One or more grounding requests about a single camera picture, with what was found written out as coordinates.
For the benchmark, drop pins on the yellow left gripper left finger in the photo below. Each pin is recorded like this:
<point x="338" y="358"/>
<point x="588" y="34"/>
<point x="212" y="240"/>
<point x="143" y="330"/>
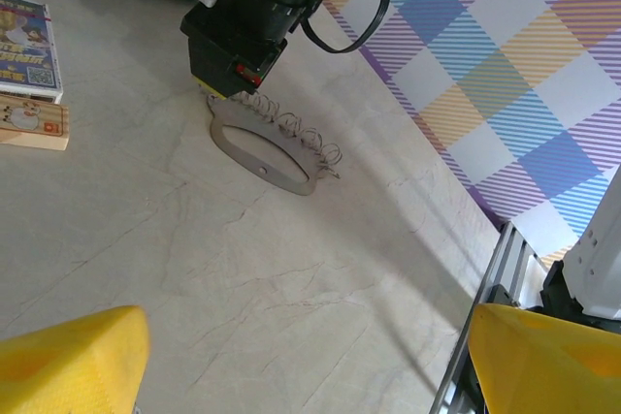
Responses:
<point x="73" y="365"/>

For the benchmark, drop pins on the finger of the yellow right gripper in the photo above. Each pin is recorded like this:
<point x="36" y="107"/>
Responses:
<point x="220" y="92"/>

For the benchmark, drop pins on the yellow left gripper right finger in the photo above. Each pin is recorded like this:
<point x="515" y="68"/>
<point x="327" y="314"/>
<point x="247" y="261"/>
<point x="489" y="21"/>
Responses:
<point x="548" y="370"/>

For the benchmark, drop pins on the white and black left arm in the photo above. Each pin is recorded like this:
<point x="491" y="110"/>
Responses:
<point x="601" y="259"/>

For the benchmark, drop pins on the small wooden block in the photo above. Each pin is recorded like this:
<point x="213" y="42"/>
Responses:
<point x="34" y="123"/>

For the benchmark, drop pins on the colourful printed card box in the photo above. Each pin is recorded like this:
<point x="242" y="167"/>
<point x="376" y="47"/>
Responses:
<point x="26" y="50"/>

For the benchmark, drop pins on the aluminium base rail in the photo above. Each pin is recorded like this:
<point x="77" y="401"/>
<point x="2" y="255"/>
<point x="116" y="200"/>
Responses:
<point x="504" y="268"/>

